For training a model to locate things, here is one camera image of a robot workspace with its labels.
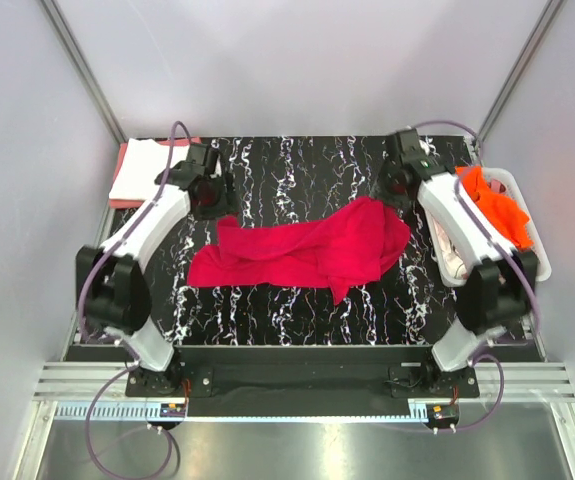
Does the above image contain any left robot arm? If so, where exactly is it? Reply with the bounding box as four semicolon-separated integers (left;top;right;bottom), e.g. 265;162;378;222
76;142;238;396

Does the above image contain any aluminium corner post right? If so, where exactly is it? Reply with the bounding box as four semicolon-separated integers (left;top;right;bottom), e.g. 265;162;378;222
478;0;566;149

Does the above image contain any white plastic laundry basket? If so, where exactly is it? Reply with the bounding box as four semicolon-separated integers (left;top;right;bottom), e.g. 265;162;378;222
419;167;552;287

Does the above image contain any aluminium corner post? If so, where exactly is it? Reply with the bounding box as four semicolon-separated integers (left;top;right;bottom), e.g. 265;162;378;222
37;0;127;143
478;0;566;149

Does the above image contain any aluminium corner post left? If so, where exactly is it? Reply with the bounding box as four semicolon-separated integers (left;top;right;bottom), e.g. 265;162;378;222
37;0;127;143

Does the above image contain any dusty pink t-shirt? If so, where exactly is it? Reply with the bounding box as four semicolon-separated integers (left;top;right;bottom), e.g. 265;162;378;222
487;179;507;195

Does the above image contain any white printed t-shirt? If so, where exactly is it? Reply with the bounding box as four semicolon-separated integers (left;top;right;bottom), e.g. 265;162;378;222
434;221;467;280

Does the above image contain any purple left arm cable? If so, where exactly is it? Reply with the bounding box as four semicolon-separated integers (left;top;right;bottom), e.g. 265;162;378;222
75;119;193;480

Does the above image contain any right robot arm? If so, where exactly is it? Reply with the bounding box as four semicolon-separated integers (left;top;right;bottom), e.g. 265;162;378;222
373;128;538;397

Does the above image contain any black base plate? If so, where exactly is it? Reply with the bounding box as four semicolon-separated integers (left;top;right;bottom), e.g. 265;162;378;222
127;345;464;401

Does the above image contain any folded white t-shirt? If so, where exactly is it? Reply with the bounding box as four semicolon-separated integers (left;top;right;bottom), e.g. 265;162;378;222
108;138;188;202

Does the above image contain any crimson red t-shirt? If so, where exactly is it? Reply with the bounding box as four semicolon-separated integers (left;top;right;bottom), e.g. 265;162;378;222
187;197;411;304

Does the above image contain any aluminium front rail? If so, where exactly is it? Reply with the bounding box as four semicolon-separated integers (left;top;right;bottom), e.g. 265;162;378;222
34;362;575;424

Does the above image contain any orange t-shirt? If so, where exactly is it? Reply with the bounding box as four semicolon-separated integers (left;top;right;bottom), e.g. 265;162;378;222
456;166;534;250

